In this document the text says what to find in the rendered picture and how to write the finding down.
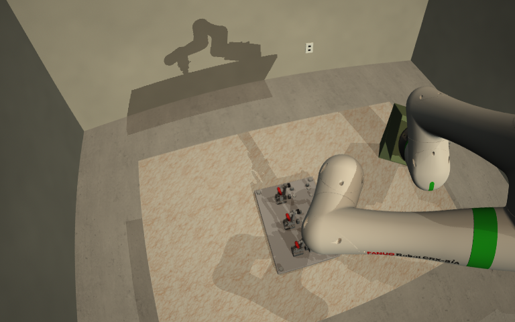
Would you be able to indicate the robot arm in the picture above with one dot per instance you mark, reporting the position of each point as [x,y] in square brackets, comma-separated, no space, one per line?
[475,237]

